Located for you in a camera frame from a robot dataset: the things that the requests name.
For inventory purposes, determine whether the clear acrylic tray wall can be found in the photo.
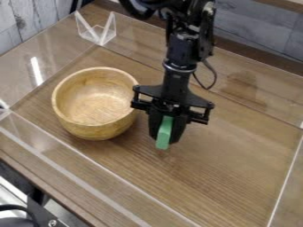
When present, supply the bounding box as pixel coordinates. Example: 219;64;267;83
0;106;202;227

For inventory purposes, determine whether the wooden bowl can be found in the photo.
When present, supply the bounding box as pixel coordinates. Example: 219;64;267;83
51;67;139;140

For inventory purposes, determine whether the green rectangular block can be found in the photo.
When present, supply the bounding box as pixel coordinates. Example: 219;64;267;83
157;116;173;150

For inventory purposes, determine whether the black table clamp mount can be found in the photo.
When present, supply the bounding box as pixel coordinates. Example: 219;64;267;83
0;187;70;227

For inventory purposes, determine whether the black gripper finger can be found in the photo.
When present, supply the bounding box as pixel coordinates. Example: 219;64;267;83
170;114;189;144
149;108;163;139

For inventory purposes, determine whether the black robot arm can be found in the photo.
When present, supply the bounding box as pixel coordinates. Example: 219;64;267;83
119;0;217;149

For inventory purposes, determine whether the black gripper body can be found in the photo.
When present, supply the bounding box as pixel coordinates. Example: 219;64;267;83
131;63;214;124

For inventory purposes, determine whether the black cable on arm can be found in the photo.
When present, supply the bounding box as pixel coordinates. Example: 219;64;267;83
193;60;218;90

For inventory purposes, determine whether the clear acrylic corner bracket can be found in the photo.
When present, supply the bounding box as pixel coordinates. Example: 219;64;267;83
75;11;117;46

